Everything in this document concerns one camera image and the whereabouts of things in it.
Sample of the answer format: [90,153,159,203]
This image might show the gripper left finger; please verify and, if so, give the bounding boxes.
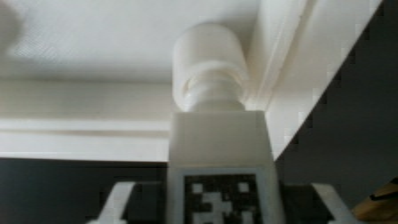
[87,182,135,224]

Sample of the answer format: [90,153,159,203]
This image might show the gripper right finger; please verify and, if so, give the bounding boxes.
[312,183,362,224]

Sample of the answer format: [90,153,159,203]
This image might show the white leg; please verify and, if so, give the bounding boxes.
[167,23,286,224]

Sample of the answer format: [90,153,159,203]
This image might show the white square table top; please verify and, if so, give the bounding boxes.
[0,0,381,161]

